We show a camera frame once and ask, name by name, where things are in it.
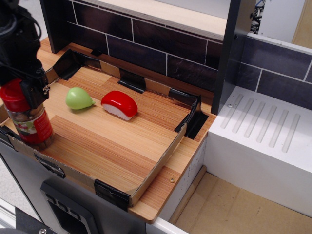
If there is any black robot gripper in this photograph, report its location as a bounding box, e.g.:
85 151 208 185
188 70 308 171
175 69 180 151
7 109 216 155
0 43 49 109

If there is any red-capped basil spice bottle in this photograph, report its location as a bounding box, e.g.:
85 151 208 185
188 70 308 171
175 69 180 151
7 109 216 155
0 78 54 150

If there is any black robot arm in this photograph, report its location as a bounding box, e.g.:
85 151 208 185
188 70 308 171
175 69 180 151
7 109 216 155
0 0 49 109

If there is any taped cardboard fence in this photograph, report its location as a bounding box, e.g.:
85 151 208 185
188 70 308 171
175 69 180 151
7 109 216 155
8 50 208 209

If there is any green toy pear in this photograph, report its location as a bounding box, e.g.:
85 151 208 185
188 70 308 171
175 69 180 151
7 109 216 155
65 87 96 110

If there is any red toy sushi piece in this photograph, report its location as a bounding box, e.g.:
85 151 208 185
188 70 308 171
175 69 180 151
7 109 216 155
101 91 138 121

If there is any white grooved sink drainboard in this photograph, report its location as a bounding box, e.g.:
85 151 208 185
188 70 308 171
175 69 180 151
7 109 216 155
204 87 312 216

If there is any dark grey vertical post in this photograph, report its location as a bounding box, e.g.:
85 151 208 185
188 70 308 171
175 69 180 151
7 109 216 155
211 0 255 115

